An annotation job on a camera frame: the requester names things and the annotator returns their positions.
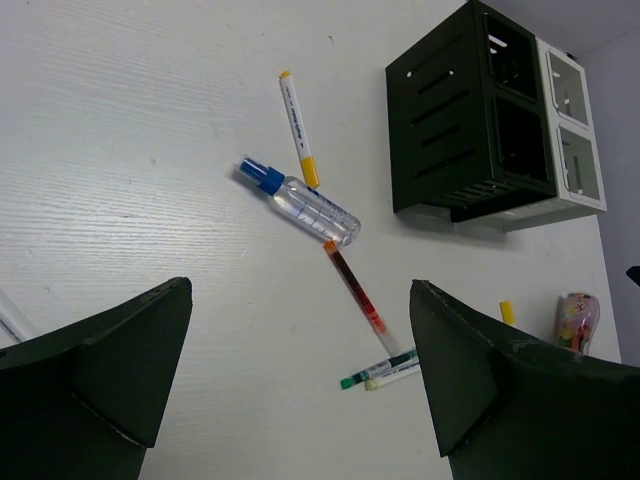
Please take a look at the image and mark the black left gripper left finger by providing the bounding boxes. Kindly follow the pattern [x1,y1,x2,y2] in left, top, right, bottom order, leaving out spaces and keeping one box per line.
[1,277,193,479]

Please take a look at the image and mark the yellow capped white marker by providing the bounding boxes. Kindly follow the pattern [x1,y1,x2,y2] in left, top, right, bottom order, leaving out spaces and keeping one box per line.
[279,70,320,188]

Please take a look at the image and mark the pale yellow capped marker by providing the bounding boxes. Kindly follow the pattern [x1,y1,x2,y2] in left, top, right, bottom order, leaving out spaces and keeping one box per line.
[365,363,421,392]

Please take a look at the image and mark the red orange pen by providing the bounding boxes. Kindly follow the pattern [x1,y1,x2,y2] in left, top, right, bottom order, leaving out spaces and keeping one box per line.
[323,241,401,356]

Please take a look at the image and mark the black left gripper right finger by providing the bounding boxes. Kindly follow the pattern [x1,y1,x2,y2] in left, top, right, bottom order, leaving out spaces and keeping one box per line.
[410,280,639,479]

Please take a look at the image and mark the black slotted organizer box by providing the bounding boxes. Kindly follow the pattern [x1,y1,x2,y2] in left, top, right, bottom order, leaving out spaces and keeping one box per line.
[385,1,557,223]

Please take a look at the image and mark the white slotted organizer box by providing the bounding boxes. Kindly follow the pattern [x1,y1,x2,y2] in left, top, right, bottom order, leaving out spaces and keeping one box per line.
[402,37,608,236]

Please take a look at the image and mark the white pen at edge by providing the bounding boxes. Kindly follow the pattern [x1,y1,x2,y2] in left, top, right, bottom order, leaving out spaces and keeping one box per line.
[0,290,40,343]

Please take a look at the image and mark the green capped marker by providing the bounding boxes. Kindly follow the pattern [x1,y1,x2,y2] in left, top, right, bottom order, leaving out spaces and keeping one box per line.
[340,349,417,390]

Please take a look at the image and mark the clear blue spray bottle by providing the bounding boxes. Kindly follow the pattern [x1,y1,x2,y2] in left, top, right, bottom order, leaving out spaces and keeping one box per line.
[237,157,361,246]

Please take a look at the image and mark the pink tube of crayons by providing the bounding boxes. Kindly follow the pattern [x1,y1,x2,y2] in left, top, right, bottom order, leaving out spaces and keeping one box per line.
[555,292,600,355]

